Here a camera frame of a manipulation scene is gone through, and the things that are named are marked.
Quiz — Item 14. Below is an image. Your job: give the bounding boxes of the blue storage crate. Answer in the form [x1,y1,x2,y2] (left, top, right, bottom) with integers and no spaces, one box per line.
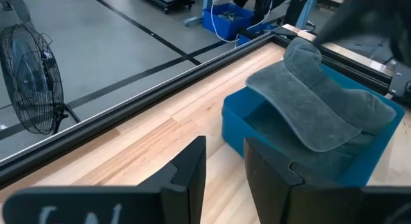
[202,3,255,42]

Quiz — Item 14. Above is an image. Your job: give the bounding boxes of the blue storage bins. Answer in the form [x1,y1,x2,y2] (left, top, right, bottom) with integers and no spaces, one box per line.
[209,0,277,44]

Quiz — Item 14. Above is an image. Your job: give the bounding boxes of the black floor fan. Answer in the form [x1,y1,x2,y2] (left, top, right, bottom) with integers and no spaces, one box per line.
[0,23,82,137]

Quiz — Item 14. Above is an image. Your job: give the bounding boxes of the blue metal stand leg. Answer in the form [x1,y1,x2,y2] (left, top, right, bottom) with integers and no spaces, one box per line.
[183,0,215,27]

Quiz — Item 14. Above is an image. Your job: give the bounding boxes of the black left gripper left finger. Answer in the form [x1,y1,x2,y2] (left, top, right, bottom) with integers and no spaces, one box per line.
[1,135,207,224]

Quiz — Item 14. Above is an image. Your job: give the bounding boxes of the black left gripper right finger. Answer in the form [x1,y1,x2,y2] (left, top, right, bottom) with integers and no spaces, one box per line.
[243,137,411,224]

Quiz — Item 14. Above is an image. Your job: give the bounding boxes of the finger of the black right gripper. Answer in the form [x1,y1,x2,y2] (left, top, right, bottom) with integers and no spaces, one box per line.
[313,0,391,47]

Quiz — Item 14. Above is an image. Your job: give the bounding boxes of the blue plastic bin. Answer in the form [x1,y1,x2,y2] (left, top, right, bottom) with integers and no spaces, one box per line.
[221,63,407,188]

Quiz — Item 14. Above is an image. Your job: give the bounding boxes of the blue-grey cap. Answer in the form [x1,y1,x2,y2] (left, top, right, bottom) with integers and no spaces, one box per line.
[245,37,398,153]
[250,105,375,186]

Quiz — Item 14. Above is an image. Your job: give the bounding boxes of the black wheeled cart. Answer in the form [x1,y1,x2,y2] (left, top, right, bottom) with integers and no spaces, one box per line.
[129,0,197,15]

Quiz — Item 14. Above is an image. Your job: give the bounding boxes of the black aluminium table frame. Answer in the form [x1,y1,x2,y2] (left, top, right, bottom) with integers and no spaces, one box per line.
[0,23,411,190]

